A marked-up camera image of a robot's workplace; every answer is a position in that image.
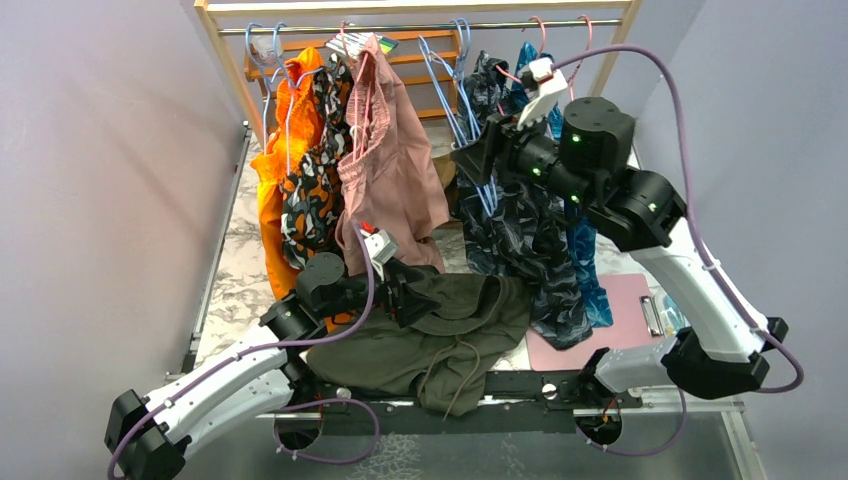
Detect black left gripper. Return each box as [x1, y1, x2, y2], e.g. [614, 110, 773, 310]
[320, 256, 441, 327]

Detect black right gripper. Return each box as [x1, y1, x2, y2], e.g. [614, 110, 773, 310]
[452, 98, 597, 211]

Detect olive green shorts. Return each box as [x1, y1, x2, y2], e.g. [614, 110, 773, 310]
[306, 273, 532, 399]

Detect blue wire hanger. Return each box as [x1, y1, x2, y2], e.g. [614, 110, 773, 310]
[417, 17, 499, 219]

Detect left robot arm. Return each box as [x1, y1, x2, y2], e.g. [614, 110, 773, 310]
[104, 253, 439, 479]

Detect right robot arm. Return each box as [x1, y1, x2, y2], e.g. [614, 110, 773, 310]
[451, 97, 788, 407]

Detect black shark print shorts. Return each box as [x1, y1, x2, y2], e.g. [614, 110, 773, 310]
[453, 51, 594, 352]

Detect blue shark print shorts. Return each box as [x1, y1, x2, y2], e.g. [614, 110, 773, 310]
[510, 42, 613, 327]

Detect dusty pink shorts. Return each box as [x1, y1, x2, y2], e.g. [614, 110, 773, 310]
[336, 48, 450, 275]

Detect orange black camo shorts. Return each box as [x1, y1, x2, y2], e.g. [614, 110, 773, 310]
[281, 55, 353, 268]

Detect pink hanger on pink shorts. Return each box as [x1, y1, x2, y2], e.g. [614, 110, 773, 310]
[340, 21, 379, 162]

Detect blue hanger on orange shorts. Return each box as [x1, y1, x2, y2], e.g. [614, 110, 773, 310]
[244, 22, 325, 183]

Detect metal hanging rod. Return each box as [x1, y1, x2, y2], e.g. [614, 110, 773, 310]
[217, 20, 586, 36]

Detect colourful marker box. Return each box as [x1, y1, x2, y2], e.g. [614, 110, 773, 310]
[324, 32, 399, 59]

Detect metal clipboard clip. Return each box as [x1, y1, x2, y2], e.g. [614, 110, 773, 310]
[640, 296, 665, 337]

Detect pink mat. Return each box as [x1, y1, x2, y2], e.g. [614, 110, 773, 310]
[526, 273, 662, 372]

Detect wooden ladder shelf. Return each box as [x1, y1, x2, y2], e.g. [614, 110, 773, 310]
[244, 29, 461, 122]

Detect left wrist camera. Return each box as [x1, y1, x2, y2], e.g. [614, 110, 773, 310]
[359, 222, 399, 280]

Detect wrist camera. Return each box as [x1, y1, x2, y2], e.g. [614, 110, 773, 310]
[359, 222, 399, 280]
[517, 57, 569, 130]

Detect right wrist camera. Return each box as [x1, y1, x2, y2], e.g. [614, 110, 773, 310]
[517, 57, 569, 130]

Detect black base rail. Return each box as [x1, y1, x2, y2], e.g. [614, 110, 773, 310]
[274, 370, 642, 440]

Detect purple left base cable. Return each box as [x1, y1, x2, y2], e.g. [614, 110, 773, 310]
[272, 397, 382, 466]

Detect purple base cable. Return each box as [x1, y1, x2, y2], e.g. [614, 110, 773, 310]
[574, 390, 689, 458]
[272, 397, 382, 466]

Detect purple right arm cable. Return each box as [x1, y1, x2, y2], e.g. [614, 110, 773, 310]
[549, 43, 806, 395]

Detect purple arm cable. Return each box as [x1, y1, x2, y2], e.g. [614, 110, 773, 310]
[549, 43, 806, 395]
[105, 223, 378, 480]

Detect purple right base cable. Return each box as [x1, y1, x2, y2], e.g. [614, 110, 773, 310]
[574, 390, 689, 458]

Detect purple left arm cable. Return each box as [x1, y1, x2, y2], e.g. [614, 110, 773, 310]
[105, 223, 378, 480]

